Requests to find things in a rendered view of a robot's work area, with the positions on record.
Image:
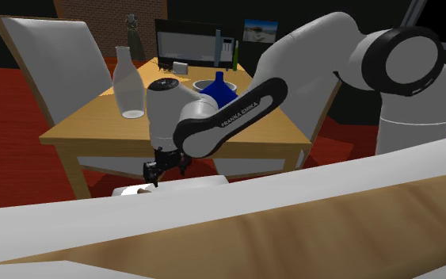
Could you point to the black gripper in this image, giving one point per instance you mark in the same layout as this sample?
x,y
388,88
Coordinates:
x,y
167,157

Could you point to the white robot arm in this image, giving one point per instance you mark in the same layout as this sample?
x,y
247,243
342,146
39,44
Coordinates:
x,y
315,58

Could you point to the small brown thing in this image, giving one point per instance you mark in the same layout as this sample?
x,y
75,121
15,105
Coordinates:
x,y
144,190

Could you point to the wooden table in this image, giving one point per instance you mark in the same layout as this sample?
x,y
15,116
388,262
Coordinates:
x,y
99,127

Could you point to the clear glass bottle vase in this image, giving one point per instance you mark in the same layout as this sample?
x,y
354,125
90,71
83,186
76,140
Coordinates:
x,y
129,87

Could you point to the grey bowl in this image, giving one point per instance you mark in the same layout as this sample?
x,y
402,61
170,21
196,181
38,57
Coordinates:
x,y
203,84

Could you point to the blue vase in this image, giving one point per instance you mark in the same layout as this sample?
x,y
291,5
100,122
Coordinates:
x,y
218,90

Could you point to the small grey box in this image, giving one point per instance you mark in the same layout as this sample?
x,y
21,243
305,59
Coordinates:
x,y
180,68

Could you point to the black microwave oven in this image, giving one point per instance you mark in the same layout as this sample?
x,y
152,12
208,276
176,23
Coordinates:
x,y
188,44

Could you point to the green bottle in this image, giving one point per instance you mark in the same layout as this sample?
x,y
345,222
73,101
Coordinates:
x,y
235,58

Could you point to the dark figure statue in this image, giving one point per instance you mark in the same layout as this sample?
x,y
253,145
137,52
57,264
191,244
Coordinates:
x,y
134,40

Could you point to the wall picture of landscape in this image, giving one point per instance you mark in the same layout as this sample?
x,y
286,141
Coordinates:
x,y
260,31

